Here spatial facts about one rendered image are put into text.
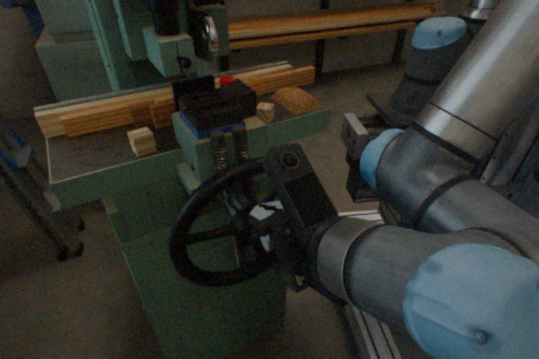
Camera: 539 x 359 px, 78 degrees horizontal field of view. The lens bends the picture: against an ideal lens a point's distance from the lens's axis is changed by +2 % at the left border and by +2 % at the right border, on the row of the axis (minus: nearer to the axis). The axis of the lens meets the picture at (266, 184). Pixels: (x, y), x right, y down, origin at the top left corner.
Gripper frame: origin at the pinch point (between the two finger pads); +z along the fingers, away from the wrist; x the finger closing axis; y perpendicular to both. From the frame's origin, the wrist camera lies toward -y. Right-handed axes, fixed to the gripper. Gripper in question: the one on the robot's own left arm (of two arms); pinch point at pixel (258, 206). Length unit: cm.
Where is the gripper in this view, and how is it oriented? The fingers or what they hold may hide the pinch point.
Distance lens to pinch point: 49.7
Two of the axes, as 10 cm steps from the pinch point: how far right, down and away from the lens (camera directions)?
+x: 8.7, -3.2, 3.8
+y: 2.7, 9.4, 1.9
